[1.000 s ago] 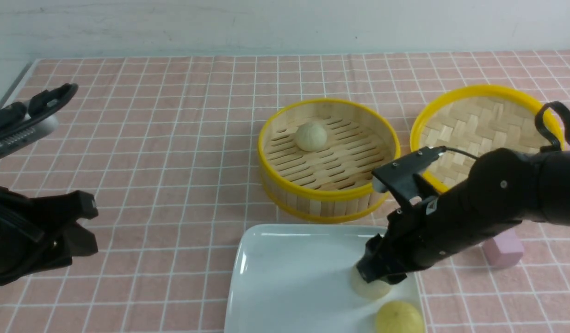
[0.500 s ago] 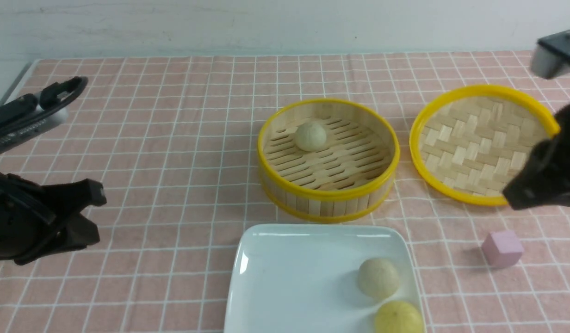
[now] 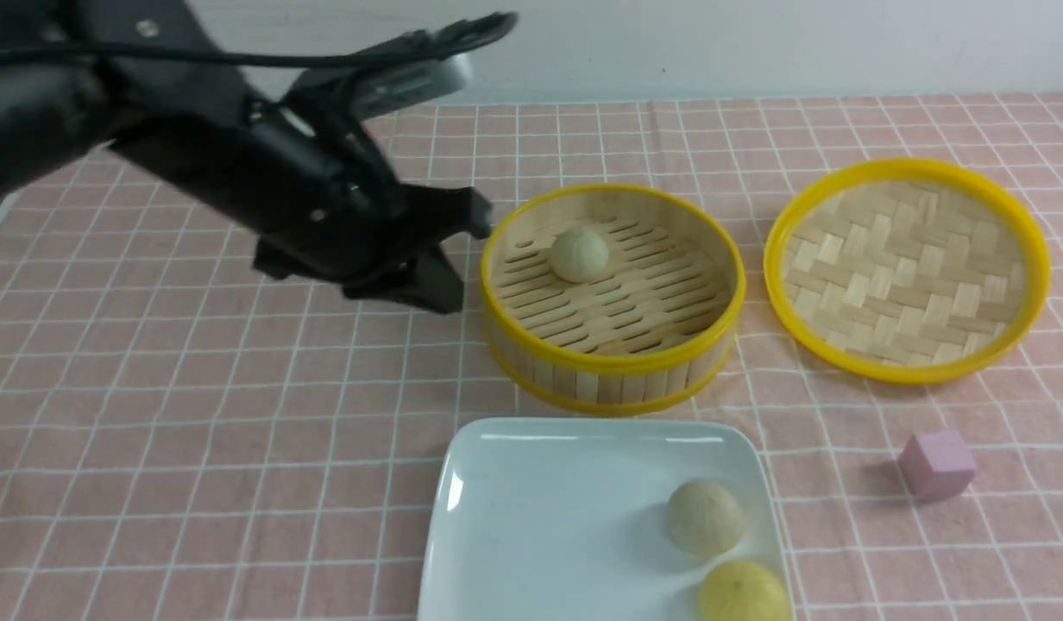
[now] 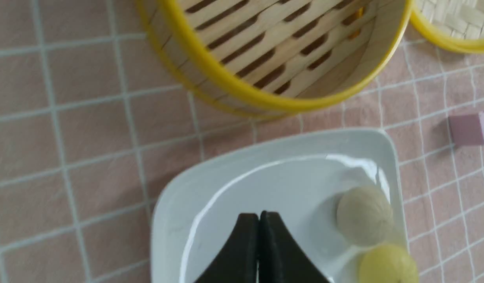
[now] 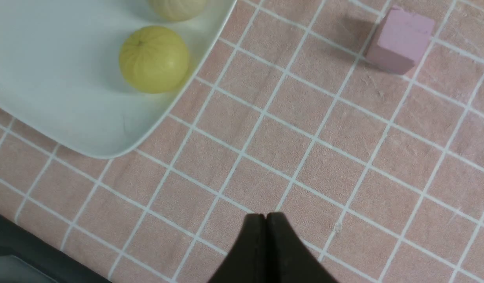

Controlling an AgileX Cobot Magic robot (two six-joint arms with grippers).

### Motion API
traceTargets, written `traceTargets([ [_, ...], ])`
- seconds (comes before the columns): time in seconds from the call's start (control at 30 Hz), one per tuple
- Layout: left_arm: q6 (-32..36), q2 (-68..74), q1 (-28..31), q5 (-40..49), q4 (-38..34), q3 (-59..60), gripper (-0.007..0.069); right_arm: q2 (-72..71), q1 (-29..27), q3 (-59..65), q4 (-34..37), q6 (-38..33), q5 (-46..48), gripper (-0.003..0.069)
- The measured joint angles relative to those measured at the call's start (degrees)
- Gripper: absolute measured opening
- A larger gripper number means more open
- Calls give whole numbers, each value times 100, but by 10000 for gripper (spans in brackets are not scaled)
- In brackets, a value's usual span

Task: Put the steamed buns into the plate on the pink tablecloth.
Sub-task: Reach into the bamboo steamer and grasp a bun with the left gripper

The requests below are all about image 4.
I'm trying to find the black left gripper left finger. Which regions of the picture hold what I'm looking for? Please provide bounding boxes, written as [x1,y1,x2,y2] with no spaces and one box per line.
[196,213,259,283]

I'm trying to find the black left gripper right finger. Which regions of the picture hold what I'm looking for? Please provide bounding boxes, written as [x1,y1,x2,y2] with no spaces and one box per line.
[259,211,329,283]

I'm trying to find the beige steamed bun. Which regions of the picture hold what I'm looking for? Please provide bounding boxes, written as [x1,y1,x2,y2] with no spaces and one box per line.
[336,186,394,247]

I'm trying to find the yellow steamed bun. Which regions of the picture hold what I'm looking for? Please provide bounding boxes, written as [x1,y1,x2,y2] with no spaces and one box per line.
[357,244,419,283]

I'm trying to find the white square plate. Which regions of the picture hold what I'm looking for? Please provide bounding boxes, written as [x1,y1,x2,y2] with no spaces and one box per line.
[150,128,408,283]

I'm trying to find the yellow rimmed bamboo steamer basket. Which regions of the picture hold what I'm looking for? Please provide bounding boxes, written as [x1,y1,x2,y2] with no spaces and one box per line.
[136,0,413,119]

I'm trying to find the pink checkered tablecloth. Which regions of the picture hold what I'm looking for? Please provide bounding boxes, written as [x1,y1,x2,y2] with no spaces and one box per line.
[0,0,484,283]

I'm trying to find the pink wooden cube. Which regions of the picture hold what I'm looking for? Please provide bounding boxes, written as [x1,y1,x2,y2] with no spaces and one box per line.
[448,110,484,146]

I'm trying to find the yellow rimmed woven steamer lid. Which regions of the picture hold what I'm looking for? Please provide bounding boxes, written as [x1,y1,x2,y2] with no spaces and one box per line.
[410,0,484,53]

